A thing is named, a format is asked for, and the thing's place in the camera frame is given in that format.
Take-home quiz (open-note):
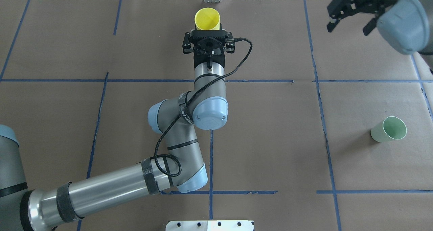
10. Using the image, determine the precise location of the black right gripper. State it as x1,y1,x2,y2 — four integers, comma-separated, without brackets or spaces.
326,0,398,36

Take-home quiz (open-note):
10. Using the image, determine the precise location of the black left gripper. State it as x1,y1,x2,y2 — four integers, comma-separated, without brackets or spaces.
183,32,235,68

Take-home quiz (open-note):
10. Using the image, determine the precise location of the yellow plastic cup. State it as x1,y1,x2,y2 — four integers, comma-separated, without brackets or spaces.
194,7,221,30

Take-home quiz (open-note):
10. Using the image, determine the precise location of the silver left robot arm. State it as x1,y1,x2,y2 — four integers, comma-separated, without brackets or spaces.
1,29,193,190

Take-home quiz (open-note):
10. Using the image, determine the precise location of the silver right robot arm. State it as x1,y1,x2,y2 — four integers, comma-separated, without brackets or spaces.
326,0,432,56

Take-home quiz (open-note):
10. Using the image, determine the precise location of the light green plastic cup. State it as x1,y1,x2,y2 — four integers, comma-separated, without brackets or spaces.
370,116,407,143

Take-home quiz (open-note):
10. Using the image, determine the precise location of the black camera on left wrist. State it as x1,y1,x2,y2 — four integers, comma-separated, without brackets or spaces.
188,30,228,42

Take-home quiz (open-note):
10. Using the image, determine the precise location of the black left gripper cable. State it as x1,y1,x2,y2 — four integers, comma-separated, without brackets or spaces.
154,38,253,177

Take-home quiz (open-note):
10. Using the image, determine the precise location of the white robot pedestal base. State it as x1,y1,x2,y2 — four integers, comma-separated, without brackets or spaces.
165,220,255,231

